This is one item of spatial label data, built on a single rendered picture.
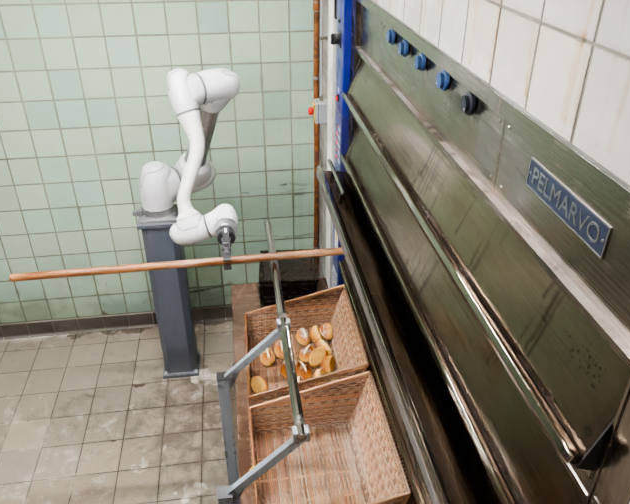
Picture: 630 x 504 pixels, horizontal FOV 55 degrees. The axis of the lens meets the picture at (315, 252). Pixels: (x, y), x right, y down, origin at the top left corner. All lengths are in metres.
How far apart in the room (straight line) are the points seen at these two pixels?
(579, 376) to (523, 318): 0.17
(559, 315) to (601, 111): 0.34
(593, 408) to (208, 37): 2.72
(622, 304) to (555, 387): 0.20
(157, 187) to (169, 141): 0.51
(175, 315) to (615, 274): 2.73
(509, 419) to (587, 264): 0.42
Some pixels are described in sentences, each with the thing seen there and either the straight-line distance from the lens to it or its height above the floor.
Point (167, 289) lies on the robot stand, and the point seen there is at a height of 0.61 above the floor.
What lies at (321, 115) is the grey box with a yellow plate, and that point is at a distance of 3.06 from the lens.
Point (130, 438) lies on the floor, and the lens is 3.38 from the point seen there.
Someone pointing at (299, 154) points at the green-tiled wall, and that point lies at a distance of 3.50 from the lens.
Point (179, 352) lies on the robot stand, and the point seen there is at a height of 0.18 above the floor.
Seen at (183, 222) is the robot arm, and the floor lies 1.22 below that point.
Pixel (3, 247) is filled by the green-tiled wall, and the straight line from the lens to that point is 3.93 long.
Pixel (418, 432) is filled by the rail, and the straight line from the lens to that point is 1.36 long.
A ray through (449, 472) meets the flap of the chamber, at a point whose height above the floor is 1.40.
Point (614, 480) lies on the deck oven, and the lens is 0.99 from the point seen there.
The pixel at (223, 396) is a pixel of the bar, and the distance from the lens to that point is 2.23.
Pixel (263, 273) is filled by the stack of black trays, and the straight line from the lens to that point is 2.93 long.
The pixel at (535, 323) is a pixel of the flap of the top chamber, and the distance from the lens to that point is 1.10.
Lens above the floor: 2.43
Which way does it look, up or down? 31 degrees down
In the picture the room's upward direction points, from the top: straight up
